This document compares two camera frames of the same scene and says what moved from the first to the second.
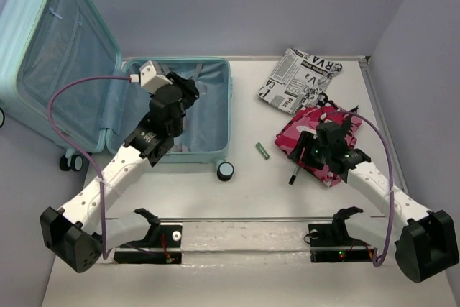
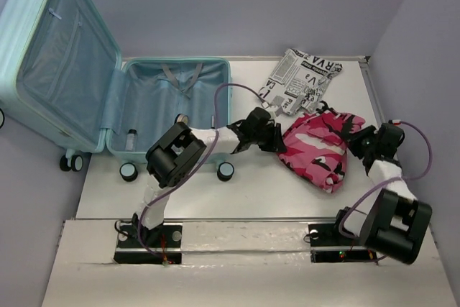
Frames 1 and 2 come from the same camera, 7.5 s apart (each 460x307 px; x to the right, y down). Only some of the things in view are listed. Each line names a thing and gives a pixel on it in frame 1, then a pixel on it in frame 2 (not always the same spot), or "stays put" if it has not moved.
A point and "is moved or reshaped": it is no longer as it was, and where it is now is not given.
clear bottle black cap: [293, 176] is moved or reshaped
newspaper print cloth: [296, 80] stays put
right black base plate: [331, 243] stays put
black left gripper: [189, 87] to [275, 144]
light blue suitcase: [49, 32] stays put
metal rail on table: [242, 219] stays put
